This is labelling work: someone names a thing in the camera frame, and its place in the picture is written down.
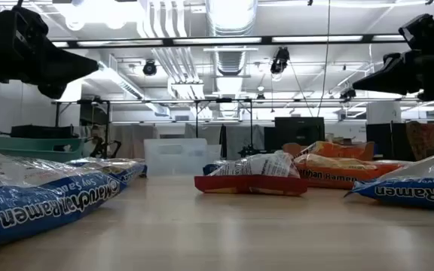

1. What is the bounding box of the red Maruchan ramen pack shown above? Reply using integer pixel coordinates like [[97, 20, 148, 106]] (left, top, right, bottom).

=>
[[194, 150, 309, 197]]

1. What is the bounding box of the black background rig frame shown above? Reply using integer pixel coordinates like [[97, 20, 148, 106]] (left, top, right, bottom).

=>
[[50, 96, 434, 159]]

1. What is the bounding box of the black case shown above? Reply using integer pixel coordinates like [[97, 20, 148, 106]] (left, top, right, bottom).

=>
[[10, 124, 79, 139]]

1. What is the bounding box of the black overhead camera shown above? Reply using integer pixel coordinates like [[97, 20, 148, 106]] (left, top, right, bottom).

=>
[[270, 46, 291, 75]]

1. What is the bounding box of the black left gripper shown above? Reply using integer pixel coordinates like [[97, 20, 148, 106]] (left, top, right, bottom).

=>
[[0, 11, 101, 100]]

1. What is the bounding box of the round black ceiling fixture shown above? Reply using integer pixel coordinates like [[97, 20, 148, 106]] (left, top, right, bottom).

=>
[[142, 59, 158, 77]]

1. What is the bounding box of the large black monitor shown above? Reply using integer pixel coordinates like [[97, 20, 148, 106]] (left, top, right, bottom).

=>
[[274, 116, 326, 152]]

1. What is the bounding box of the silver ventilation duct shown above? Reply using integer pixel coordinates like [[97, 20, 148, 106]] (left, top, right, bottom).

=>
[[205, 0, 259, 76]]

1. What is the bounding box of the clear plastic bin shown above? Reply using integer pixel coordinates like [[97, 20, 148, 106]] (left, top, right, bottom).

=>
[[143, 138, 222, 177]]

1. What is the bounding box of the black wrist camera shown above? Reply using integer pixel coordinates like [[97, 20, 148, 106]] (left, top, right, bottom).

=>
[[0, 4, 50, 47], [398, 14, 434, 50]]

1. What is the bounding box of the orange patterned fabric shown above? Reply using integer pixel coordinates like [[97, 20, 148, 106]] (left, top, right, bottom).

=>
[[405, 120, 434, 162]]

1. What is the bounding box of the black cabinet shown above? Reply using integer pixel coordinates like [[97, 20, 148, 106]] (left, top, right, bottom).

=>
[[365, 122, 416, 162]]

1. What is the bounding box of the orange plastic bin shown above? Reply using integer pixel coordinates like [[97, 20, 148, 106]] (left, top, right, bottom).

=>
[[282, 141, 376, 163]]

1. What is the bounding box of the thin hanging cable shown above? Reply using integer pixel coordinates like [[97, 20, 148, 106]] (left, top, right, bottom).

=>
[[316, 0, 332, 117]]

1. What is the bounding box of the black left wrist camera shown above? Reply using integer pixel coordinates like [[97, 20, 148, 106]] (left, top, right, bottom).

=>
[[0, 4, 50, 47]]

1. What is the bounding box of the orange Maruchan ramen pack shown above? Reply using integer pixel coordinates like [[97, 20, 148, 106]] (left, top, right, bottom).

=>
[[299, 141, 368, 161], [294, 153, 406, 190]]

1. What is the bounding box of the dark hanging jacket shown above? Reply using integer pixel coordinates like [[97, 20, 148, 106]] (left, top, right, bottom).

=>
[[219, 123, 228, 159]]

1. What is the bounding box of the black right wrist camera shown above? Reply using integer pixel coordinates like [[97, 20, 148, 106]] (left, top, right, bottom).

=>
[[398, 14, 434, 50]]

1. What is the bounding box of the black overhead light bar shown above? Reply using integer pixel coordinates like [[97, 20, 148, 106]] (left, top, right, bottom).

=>
[[49, 34, 408, 49]]

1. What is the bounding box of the green plastic bin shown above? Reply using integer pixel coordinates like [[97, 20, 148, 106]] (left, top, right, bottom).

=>
[[0, 123, 88, 163]]

